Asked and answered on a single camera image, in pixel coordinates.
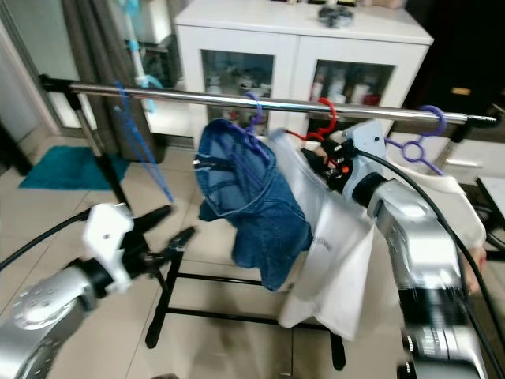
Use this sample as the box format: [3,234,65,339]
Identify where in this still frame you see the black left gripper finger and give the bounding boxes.
[163,228,197,257]
[136,206,174,231]

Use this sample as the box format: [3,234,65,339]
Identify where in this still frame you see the red plastic hanger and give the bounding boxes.
[284,96,339,143]

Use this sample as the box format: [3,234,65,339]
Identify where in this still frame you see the white t-shirt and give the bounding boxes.
[264,128,378,342]

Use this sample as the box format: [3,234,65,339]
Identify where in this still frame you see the dark purple plastic hanger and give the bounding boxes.
[225,92,273,159]

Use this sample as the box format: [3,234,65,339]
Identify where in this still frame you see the lilac plastic hanger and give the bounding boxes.
[385,104,449,176]

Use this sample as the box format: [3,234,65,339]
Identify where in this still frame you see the blue denim garment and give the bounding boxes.
[196,118,315,293]

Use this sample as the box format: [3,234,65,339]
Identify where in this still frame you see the teal floor mat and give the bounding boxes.
[18,144,107,192]

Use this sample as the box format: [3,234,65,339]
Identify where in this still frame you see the white glass-door cabinet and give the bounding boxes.
[175,0,435,159]

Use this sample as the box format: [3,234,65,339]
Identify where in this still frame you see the cream hung garment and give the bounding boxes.
[426,170,490,253]

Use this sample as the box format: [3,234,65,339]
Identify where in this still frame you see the dark round object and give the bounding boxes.
[318,4,357,30]

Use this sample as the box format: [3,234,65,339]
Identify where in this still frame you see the light blue hanging clips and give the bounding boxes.
[122,0,149,80]

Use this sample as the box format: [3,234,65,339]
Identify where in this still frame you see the grey curtain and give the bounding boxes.
[59,0,127,80]

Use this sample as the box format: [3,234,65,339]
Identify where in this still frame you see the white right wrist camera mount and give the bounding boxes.
[351,118,393,173]

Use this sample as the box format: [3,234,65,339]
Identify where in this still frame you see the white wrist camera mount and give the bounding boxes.
[83,203,140,297]
[351,118,393,173]

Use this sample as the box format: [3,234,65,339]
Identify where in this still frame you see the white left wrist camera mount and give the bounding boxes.
[83,203,140,297]

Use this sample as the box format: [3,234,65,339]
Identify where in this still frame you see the thin blue wire hanger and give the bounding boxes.
[114,79,174,205]

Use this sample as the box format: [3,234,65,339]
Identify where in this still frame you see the black clothes rack frame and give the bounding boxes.
[39,75,478,372]

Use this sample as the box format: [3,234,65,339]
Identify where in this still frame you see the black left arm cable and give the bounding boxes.
[0,207,94,268]

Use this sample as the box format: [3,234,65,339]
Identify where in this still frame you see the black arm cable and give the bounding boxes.
[0,207,94,268]
[357,147,505,379]

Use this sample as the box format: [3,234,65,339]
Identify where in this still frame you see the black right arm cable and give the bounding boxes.
[357,147,505,379]

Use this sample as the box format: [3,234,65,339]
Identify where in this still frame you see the chrome clothes rail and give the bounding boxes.
[39,75,498,127]

